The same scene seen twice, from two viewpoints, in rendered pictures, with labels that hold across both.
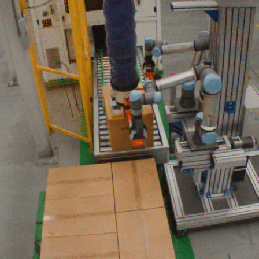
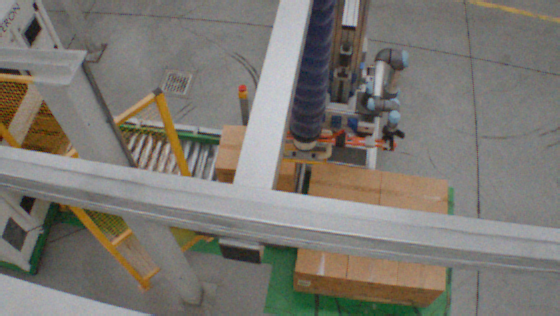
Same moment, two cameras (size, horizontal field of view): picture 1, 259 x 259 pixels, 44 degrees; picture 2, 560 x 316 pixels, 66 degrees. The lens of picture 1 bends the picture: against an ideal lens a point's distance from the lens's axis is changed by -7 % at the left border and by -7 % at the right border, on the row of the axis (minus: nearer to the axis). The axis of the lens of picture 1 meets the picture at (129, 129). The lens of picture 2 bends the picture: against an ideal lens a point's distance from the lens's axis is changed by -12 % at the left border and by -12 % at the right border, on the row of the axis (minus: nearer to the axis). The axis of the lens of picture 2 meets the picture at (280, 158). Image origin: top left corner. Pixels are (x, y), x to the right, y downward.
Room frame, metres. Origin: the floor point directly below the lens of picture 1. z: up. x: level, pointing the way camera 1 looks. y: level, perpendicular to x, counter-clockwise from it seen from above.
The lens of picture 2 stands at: (2.09, 1.91, 4.14)
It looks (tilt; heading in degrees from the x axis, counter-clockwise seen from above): 59 degrees down; 284
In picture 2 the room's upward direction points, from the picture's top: 1 degrees counter-clockwise
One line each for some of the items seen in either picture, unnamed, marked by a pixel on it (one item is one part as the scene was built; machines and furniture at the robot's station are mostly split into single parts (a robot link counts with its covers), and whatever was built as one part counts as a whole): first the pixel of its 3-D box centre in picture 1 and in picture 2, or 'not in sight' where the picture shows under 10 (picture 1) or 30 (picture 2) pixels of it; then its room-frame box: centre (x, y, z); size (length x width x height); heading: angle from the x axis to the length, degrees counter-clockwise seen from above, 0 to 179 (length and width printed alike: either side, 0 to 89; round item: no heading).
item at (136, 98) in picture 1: (136, 99); (393, 118); (1.78, -0.06, 1.53); 0.09 x 0.08 x 0.11; 92
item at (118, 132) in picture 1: (126, 115); (258, 161); (2.73, 0.02, 0.75); 0.60 x 0.40 x 0.40; 7
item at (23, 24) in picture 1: (25, 31); not in sight; (3.08, 0.94, 1.62); 0.20 x 0.05 x 0.30; 3
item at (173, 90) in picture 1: (172, 118); (246, 125); (2.97, -0.48, 0.50); 0.07 x 0.07 x 1.00; 3
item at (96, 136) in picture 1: (96, 96); not in sight; (3.53, 0.38, 0.50); 2.31 x 0.05 x 0.19; 3
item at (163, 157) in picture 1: (132, 161); not in sight; (2.37, 0.00, 0.48); 0.70 x 0.03 x 0.15; 93
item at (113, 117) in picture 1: (114, 105); (303, 155); (2.35, 0.11, 1.12); 0.34 x 0.10 x 0.05; 6
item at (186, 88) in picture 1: (188, 87); not in sight; (2.43, -0.52, 1.20); 0.13 x 0.12 x 0.14; 162
